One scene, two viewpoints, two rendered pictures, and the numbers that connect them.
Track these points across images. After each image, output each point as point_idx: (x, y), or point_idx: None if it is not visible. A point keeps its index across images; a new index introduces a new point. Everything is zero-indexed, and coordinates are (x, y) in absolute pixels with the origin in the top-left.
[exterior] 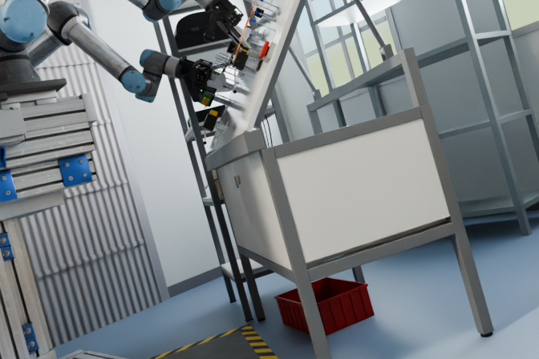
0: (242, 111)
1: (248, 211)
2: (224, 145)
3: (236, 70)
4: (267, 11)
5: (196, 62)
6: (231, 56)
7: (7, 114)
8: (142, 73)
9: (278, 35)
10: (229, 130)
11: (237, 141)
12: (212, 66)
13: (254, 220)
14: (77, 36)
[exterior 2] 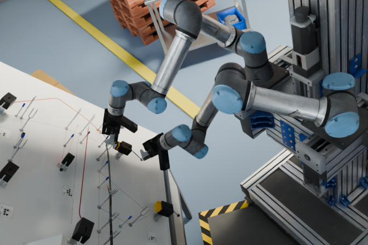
0: (146, 163)
1: (178, 243)
2: (167, 191)
3: (104, 226)
4: (15, 219)
5: (152, 138)
6: (110, 186)
7: None
8: (193, 135)
9: None
10: (156, 199)
11: None
12: (143, 146)
13: (178, 232)
14: None
